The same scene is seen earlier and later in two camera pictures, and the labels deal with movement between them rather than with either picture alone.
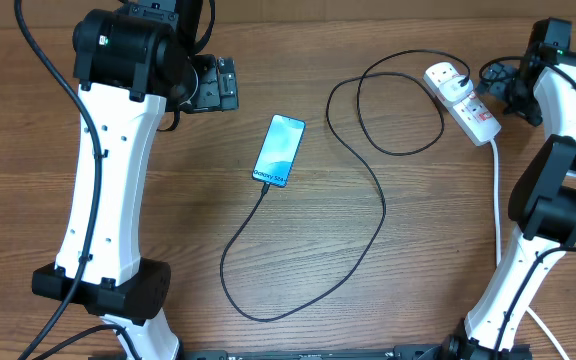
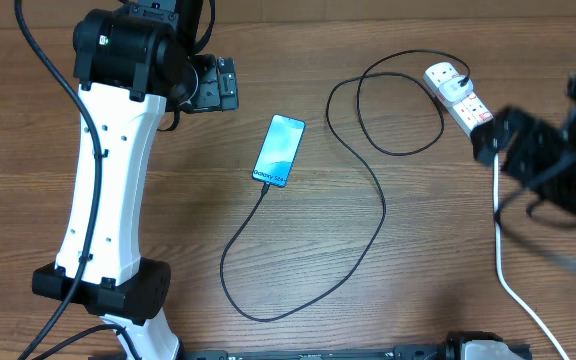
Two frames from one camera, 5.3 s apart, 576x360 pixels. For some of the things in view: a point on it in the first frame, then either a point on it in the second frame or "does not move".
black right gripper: (494, 86) to (525, 146)
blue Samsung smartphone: (279, 150) does not move
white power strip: (469, 113) does not move
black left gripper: (221, 90) does not move
